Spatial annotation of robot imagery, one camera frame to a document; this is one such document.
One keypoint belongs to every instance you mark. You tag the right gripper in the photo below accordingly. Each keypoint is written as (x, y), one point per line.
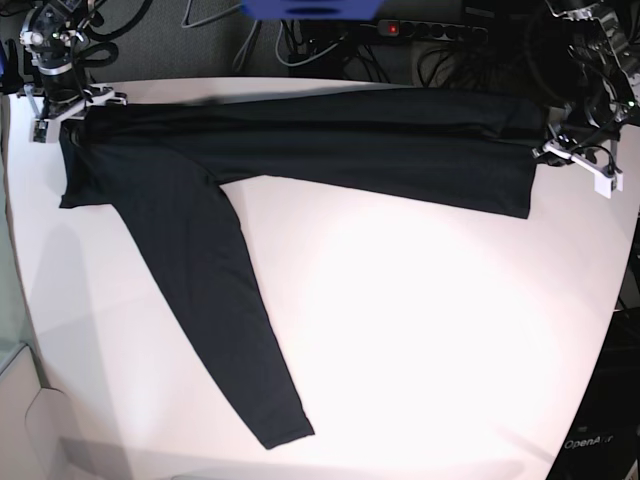
(47, 111)

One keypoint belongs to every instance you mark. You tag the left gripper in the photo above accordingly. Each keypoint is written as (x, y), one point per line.
(590, 147)

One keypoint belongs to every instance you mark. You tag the black long-sleeve T-shirt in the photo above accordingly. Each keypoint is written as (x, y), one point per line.
(163, 168)

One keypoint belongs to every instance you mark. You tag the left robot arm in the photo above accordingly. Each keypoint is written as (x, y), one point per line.
(584, 57)

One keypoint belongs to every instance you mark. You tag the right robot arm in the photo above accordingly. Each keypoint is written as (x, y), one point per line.
(62, 40)

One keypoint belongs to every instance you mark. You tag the black power strip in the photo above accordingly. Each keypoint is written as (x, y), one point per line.
(431, 31)

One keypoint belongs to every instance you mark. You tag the black OpenArm case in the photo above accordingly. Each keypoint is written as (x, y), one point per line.
(603, 441)

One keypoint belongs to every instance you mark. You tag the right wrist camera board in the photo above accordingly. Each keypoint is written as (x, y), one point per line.
(45, 131)

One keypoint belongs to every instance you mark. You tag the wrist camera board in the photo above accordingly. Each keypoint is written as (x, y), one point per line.
(606, 185)
(45, 131)

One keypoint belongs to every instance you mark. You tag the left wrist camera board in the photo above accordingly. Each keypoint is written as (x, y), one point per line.
(606, 185)

